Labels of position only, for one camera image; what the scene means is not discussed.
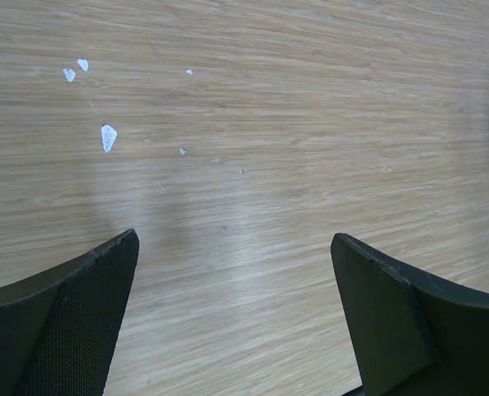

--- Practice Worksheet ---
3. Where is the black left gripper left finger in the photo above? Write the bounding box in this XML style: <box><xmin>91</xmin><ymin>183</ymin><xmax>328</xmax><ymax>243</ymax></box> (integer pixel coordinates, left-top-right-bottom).
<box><xmin>0</xmin><ymin>229</ymin><xmax>139</xmax><ymax>395</ymax></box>

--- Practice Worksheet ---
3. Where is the large white paper scrap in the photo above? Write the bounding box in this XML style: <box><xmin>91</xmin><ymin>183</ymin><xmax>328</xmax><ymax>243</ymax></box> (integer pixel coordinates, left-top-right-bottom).
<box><xmin>101</xmin><ymin>125</ymin><xmax>118</xmax><ymax>153</ymax></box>

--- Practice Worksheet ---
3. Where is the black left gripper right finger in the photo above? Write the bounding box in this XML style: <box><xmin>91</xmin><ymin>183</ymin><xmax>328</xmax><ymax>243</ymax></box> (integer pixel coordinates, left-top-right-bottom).
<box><xmin>331</xmin><ymin>233</ymin><xmax>489</xmax><ymax>395</ymax></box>

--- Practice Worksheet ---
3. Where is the white paper scrap upper left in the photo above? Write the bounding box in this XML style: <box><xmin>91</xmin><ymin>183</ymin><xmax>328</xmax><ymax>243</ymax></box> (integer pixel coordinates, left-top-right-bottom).
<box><xmin>63</xmin><ymin>68</ymin><xmax>77</xmax><ymax>83</ymax></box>

